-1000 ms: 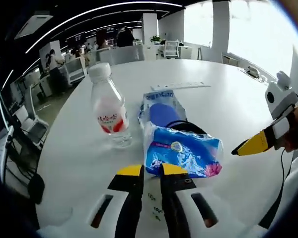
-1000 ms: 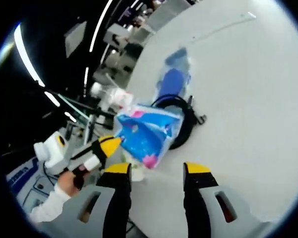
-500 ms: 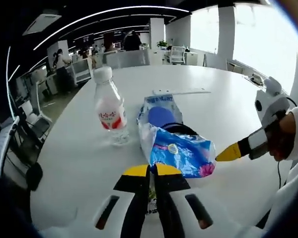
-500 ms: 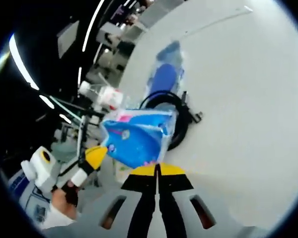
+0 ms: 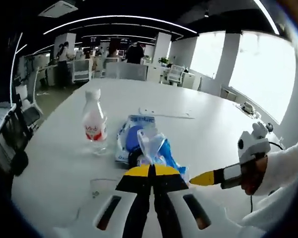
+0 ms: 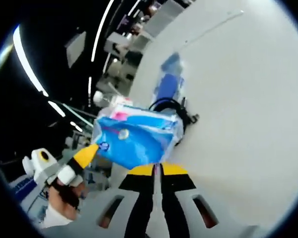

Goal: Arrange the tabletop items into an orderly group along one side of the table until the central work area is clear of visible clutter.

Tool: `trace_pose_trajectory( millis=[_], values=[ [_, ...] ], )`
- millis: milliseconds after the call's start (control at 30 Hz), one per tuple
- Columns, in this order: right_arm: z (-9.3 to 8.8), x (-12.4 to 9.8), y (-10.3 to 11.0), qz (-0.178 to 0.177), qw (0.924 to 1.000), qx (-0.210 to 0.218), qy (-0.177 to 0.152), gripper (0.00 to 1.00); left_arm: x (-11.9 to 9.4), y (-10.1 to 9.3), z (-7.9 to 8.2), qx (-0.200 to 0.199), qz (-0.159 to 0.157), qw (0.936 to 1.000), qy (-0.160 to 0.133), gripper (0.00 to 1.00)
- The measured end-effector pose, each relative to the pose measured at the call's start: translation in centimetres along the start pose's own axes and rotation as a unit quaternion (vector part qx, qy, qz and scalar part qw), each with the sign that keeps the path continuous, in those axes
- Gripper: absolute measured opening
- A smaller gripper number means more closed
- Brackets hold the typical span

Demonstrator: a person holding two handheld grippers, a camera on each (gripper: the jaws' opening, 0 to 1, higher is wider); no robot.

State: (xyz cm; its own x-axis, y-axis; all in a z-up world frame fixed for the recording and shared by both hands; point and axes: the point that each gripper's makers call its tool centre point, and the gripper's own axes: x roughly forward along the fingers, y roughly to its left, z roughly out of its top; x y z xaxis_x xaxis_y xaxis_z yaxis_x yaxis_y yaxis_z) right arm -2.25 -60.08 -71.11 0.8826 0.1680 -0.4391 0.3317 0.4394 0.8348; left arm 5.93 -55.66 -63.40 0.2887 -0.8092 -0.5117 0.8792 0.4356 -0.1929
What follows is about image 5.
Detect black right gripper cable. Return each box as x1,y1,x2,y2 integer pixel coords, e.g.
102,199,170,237
248,140,286,214

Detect white mesh office chair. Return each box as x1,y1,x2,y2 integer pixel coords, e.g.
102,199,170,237
167,64,186,86

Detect clear plastic water bottle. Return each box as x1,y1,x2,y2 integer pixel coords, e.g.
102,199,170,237
81,88,109,154

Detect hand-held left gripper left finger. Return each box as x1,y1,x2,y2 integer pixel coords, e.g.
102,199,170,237
53,164,152,238

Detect white power strip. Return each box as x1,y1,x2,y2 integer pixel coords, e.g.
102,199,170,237
138,107,196,120

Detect grey desk partition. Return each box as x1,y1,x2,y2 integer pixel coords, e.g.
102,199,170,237
105,61,148,81

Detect white mesh chair back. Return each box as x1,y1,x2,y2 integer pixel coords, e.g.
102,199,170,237
73,59,93,82

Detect blue pad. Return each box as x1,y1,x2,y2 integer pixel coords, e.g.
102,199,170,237
114,114,157,166

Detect blue tissue packet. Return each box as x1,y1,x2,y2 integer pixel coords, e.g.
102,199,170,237
136,128,191,184

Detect white table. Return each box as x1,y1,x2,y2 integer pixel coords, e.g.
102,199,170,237
11,78,286,238

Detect person's white jacket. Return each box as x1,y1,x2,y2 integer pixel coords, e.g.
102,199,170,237
238,190,298,230

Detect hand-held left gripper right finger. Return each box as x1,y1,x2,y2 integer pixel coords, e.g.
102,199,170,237
151,165,241,238

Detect white device with cables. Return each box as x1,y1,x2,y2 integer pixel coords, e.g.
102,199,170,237
234,101,260,117

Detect person's right hand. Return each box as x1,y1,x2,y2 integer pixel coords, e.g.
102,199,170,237
239,156,268,195

